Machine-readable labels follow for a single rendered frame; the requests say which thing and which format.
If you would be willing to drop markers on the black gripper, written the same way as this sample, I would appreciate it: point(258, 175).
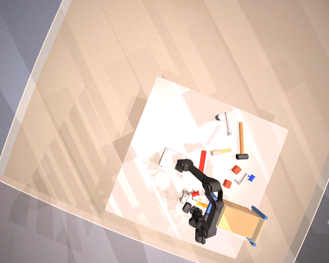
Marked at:
point(195, 211)

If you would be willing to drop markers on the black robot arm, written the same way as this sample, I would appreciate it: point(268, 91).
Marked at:
point(204, 230)

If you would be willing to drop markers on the black mallet with wooden handle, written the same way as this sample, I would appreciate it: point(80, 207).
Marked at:
point(241, 156)

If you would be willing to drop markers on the dark grey cylinder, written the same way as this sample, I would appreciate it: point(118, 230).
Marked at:
point(219, 116)

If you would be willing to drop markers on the grey crank handle with blue knob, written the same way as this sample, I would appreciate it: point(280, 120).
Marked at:
point(244, 177)

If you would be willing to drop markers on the orange-red box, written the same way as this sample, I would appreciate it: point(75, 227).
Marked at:
point(236, 169)
point(227, 184)

